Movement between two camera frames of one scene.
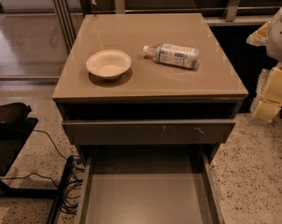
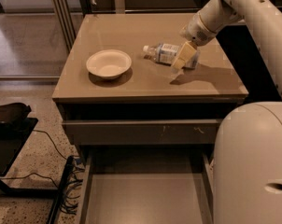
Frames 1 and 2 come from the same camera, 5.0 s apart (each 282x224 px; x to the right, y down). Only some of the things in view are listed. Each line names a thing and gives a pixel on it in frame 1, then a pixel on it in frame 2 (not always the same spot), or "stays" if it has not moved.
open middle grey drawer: x=148 y=184 stays
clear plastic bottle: x=174 y=54 stays
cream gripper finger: x=260 y=37 to x=187 y=51
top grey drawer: x=142 y=132 stays
